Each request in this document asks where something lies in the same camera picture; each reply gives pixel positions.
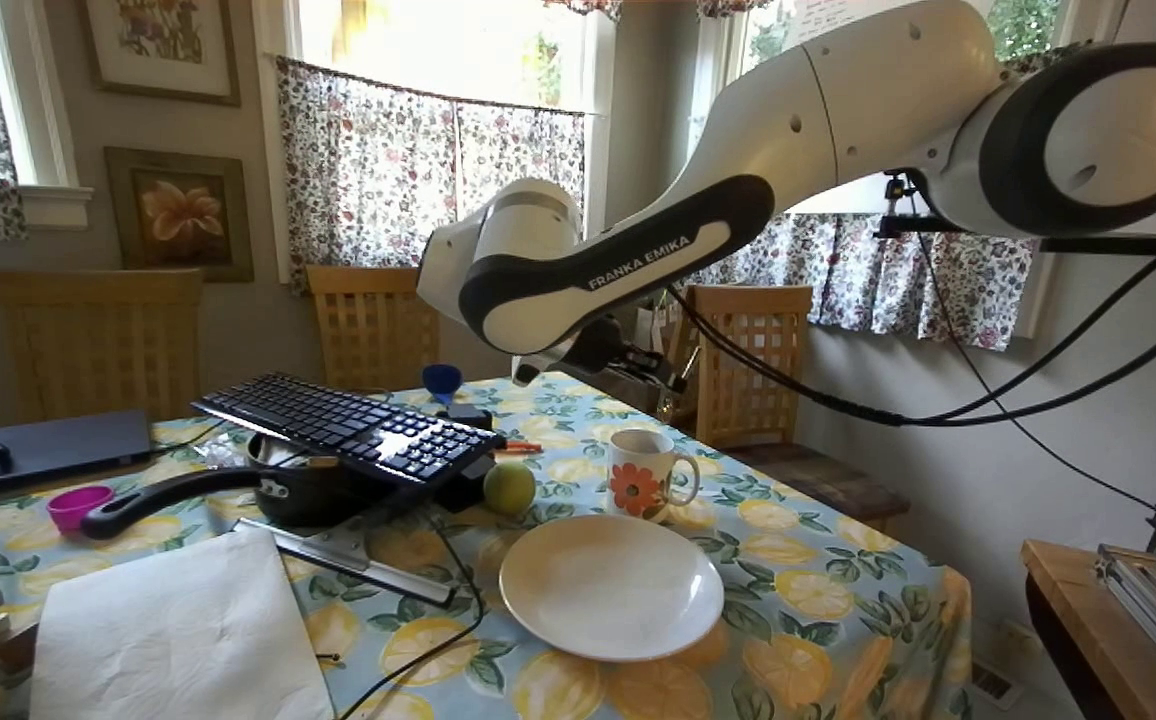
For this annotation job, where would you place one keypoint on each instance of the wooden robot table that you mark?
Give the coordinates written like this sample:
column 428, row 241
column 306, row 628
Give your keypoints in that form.
column 1070, row 615

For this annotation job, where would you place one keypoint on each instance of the wooden lattice-back chair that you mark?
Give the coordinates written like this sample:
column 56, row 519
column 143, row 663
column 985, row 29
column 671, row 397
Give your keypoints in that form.
column 361, row 326
column 98, row 344

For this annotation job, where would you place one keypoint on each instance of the framed orange flower picture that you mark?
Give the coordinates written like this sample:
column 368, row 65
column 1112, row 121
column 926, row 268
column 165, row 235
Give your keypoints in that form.
column 177, row 212

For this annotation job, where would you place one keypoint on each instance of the green apple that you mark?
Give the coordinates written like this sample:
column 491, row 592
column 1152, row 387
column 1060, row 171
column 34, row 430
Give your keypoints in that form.
column 509, row 488

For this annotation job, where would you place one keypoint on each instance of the black power adapter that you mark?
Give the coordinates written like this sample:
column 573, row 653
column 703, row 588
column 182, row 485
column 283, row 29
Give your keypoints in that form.
column 470, row 418

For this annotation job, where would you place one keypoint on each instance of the wooden chair with plaid cushion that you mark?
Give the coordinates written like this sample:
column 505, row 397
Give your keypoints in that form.
column 761, row 387

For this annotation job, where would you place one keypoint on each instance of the framed floral picture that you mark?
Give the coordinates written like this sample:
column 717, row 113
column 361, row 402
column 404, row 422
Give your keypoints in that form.
column 162, row 46

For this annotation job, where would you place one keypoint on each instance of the white plate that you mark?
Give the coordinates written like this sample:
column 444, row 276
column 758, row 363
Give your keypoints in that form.
column 608, row 586

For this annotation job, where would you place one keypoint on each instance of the white paper sheet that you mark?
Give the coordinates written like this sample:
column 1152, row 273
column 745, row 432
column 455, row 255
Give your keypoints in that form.
column 177, row 643

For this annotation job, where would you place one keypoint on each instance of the silver metal bar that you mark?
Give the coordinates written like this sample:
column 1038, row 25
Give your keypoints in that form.
column 348, row 563

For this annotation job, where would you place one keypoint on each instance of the black keyboard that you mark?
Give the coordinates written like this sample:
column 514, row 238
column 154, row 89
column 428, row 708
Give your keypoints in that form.
column 338, row 422

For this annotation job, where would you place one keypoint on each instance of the white floral mug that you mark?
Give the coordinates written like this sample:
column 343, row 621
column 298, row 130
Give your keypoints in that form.
column 640, row 482

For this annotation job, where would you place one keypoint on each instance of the lemon print tablecloth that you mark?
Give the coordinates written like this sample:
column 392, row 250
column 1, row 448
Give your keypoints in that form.
column 800, row 573

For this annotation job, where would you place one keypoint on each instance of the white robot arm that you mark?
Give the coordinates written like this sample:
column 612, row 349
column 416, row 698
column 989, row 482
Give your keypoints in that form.
column 869, row 95

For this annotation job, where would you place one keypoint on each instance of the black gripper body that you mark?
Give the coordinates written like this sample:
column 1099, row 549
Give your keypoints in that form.
column 596, row 349

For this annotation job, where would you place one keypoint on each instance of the pink cup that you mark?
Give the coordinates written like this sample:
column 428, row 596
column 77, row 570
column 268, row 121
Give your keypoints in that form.
column 77, row 509

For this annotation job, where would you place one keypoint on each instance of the black round pouch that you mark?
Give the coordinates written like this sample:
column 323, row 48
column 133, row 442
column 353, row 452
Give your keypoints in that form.
column 310, row 494

